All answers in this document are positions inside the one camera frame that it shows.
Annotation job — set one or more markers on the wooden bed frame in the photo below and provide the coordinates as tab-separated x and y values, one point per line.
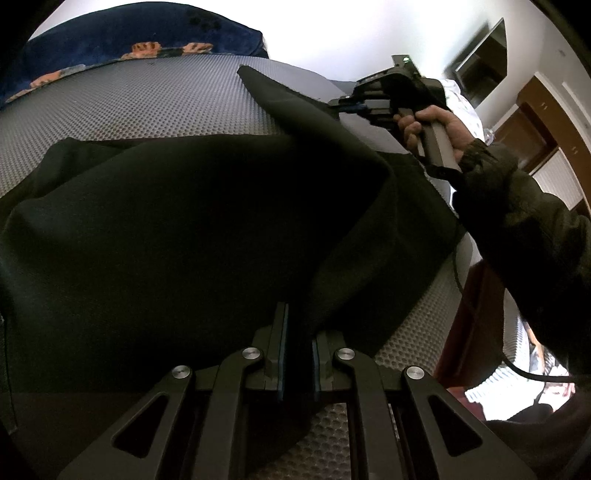
475	332

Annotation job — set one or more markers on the brown wooden cabinet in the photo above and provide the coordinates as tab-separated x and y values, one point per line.
535	120

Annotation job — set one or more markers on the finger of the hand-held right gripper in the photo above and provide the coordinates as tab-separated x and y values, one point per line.
344	99
354	110

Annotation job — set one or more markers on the white printed cloth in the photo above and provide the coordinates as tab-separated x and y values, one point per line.
461	99

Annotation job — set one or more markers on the white slatted panel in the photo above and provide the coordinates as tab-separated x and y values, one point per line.
558	180

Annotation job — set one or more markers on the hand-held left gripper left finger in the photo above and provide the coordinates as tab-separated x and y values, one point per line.
282	350

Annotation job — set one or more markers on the grey textured mattress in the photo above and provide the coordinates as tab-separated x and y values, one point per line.
138	101

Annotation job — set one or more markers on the black pants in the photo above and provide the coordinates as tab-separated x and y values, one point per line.
184	230

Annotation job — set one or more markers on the person's right hand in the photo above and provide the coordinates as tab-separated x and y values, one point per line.
455	127

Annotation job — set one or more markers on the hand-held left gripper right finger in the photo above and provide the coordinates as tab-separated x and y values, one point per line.
316	364

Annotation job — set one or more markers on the blue printed blanket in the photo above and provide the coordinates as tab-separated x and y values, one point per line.
115	32

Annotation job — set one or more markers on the person's right forearm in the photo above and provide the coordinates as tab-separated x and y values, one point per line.
531	230

